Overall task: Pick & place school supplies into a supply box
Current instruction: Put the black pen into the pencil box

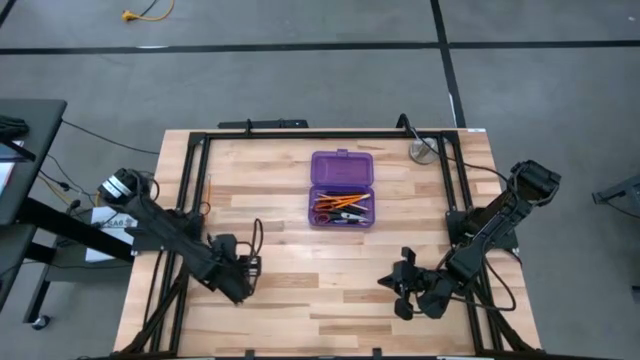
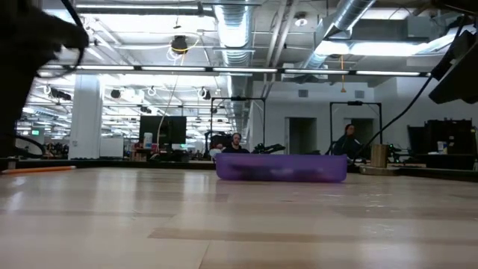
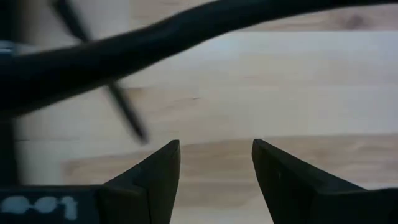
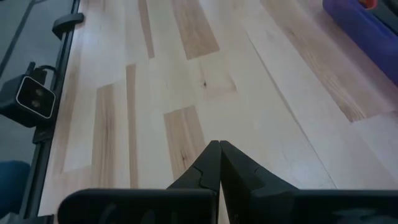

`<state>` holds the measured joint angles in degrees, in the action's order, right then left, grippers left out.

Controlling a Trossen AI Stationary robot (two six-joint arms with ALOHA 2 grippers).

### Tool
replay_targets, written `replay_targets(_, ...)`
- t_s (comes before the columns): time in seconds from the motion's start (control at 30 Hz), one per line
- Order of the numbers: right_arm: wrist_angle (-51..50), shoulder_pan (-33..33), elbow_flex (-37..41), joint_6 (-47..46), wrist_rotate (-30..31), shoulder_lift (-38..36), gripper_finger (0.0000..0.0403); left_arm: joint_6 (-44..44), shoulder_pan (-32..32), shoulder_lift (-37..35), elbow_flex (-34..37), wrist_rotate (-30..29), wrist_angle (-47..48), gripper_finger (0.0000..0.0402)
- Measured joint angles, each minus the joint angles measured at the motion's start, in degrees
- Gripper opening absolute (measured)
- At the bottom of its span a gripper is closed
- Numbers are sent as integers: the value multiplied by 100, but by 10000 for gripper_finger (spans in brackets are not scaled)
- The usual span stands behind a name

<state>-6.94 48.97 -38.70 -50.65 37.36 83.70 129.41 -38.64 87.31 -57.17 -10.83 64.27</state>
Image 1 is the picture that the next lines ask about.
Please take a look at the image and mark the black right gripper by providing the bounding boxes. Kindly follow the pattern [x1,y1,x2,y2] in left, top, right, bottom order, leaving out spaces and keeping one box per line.
[377,247,457,321]

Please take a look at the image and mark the yellow cable with plug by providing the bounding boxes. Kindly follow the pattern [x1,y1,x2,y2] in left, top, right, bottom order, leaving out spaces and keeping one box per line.
[121,0,177,23]

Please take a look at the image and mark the black bar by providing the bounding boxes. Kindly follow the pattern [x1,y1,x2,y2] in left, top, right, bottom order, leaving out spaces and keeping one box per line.
[216,118,310,131]

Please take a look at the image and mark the grey stand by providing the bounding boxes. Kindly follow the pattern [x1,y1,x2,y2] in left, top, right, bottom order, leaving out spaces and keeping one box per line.
[591,172,640,217]

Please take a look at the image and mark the black curved bracket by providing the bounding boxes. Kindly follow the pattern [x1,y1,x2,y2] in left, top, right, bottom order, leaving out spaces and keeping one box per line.
[395,113,416,139]

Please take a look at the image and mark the black table frame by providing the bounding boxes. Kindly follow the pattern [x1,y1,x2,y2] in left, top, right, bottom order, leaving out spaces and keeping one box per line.
[115,129,540,360]

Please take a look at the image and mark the red and black scissors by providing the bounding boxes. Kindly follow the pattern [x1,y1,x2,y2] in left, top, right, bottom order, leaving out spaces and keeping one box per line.
[315,209,372,225]

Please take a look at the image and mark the white printed paper sheet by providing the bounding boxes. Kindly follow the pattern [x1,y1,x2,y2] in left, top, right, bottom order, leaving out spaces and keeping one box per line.
[83,205,140,263]

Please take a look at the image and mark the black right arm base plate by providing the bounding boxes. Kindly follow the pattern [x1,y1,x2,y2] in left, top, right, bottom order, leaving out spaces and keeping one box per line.
[445,208,520,252]

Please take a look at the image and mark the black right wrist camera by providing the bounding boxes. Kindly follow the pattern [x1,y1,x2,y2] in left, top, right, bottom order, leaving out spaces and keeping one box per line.
[415,293,447,322]

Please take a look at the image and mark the black table cable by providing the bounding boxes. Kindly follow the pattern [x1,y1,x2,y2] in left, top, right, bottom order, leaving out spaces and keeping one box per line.
[412,130,511,181]

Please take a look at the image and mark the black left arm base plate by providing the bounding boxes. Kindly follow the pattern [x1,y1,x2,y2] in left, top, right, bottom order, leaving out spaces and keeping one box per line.
[129,225,202,254]

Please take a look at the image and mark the thin orange wire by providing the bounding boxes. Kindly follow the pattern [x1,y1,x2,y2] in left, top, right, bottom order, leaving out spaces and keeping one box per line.
[199,173,213,217]

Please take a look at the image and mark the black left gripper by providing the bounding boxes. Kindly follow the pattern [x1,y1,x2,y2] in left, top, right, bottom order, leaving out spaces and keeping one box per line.
[199,249,251,304]

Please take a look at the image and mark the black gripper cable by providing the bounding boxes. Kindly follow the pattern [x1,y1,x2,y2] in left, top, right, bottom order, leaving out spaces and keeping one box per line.
[234,217,265,296]

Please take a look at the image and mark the black item on desk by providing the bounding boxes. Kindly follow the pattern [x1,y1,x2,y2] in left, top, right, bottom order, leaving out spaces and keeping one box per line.
[0,115,30,142]

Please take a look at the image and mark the black side desk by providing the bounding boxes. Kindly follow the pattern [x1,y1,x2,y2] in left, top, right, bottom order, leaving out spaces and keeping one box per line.
[0,98,136,331]

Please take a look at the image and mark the black floor cable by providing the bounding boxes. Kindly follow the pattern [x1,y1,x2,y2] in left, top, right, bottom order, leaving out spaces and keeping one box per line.
[60,118,161,156]

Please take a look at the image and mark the purple plastic pencil box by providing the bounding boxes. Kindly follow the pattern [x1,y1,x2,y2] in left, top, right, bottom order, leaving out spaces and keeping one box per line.
[307,148,376,230]

